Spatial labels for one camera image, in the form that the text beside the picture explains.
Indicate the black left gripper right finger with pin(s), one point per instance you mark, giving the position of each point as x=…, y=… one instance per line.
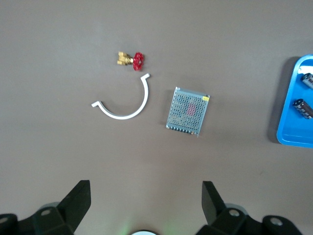
x=212, y=205

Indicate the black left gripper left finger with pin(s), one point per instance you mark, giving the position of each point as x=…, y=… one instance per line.
x=73, y=203

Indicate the dark ribbed rectangular component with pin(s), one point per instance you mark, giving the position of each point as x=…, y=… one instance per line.
x=304, y=109

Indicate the dark brown cylindrical capacitor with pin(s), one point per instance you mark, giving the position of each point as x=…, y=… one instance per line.
x=308, y=80

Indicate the metal mesh power supply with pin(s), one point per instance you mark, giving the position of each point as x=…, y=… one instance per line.
x=188, y=110

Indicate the blue plastic tray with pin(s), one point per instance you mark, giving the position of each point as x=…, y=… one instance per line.
x=293, y=132

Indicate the brown table cover mat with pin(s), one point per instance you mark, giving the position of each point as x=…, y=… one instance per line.
x=73, y=49

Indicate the brass valve red handwheel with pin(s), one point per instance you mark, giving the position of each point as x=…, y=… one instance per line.
x=138, y=61

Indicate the white curved plastic bracket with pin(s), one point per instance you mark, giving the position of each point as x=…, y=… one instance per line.
x=121, y=116

